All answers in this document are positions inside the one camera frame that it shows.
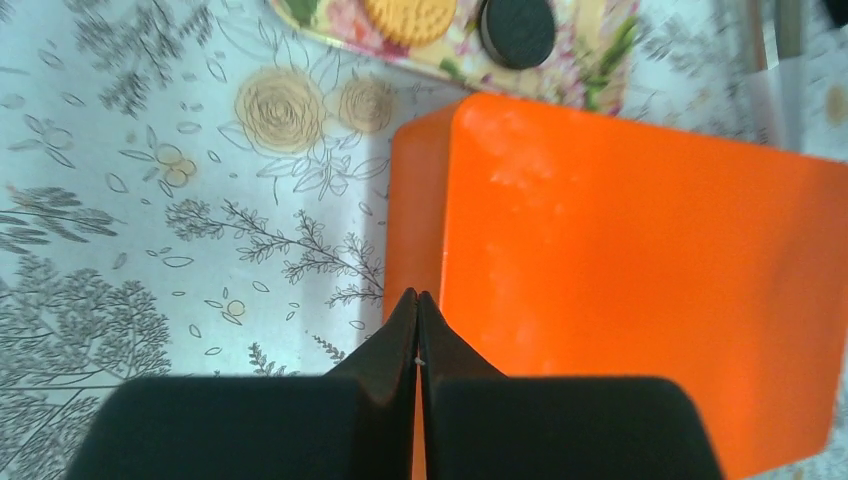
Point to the floral cookie tray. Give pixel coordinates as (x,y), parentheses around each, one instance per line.
(588,67)

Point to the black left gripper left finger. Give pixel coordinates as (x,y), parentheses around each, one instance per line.
(354,422)

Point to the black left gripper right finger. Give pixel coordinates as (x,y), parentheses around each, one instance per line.
(480,423)

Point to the orange box lid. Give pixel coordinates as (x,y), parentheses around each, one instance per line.
(557,241)

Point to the floral table mat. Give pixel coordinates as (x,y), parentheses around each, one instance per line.
(198,188)

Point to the black sandwich cookie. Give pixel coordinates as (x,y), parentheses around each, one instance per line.
(517,34)

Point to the round dotted yellow biscuit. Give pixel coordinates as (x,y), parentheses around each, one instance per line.
(411,23)

